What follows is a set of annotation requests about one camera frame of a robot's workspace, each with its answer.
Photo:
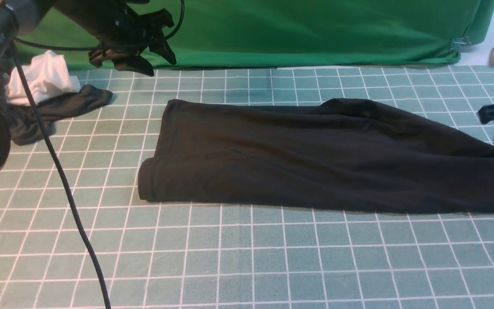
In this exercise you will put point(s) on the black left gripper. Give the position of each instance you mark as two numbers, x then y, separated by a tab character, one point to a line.
122	33

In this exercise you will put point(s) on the dark gray long-sleeve top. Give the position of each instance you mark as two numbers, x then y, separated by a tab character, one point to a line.
345	154

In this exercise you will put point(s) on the green backdrop cloth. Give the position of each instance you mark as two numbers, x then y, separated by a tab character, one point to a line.
310	33

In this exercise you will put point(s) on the metal binder clip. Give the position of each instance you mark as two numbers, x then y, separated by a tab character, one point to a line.
461	44

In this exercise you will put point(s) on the crumpled white cloth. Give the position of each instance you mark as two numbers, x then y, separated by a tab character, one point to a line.
47	77

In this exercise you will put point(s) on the crumpled dark gray garment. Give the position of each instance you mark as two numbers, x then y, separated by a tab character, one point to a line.
24	128

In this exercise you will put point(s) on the teal checkered tablecloth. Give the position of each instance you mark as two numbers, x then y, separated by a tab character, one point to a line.
245	257

